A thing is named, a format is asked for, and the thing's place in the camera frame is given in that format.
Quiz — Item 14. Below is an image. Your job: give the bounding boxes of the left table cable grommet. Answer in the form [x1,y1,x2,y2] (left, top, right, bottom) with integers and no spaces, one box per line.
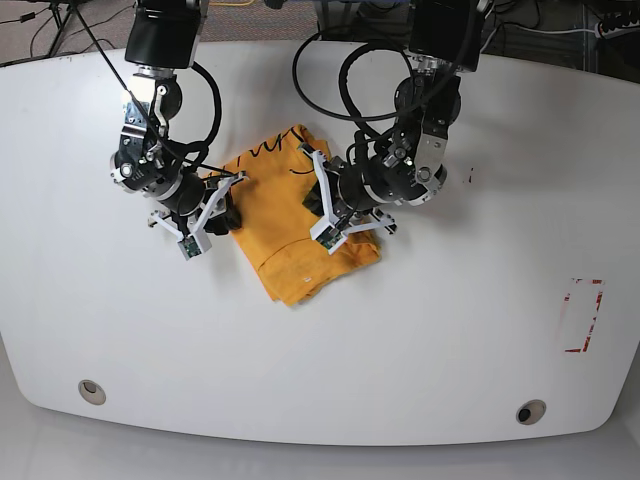
[78,380,106,406]

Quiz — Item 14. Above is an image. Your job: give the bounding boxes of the right table cable grommet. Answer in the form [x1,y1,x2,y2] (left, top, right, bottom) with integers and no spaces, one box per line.
[516,399,547,426]

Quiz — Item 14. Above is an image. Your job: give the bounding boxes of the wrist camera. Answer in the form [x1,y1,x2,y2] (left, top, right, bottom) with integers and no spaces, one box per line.
[177,232,211,260]
[310,220,348,255]

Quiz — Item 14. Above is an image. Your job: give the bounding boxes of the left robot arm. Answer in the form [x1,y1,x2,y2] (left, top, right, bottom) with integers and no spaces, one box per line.
[300,1,494,252]

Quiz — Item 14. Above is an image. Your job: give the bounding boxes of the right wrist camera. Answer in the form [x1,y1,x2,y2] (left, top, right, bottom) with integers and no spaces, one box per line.
[177,232,211,260]

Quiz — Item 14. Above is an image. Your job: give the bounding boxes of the red tape marking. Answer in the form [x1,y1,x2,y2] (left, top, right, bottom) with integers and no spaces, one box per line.
[559,278,605,353]

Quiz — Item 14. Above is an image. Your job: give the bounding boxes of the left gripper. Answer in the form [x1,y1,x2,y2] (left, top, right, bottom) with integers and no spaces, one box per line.
[298,142,397,237]

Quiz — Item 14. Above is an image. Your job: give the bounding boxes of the white power strip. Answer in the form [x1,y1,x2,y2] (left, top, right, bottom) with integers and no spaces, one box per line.
[595,15,639,39]

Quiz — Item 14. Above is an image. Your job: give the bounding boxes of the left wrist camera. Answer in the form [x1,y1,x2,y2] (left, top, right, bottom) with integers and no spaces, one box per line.
[310,220,348,255]

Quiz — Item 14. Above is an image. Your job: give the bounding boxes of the table cable grommet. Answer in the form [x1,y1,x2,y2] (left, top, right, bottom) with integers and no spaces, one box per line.
[516,399,547,426]
[78,380,106,406]

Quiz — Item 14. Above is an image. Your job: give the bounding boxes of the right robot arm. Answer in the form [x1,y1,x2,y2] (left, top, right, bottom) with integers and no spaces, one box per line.
[110,1,247,259]

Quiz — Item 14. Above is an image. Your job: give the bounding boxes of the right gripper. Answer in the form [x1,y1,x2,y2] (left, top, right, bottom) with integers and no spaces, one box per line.
[148,171,249,242]

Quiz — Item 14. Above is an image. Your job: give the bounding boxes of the yellow t-shirt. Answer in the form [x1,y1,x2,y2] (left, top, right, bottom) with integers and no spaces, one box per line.
[224,124,381,306]

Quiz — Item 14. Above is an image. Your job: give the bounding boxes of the black tripod legs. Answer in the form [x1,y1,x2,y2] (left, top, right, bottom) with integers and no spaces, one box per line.
[28,1,79,60]

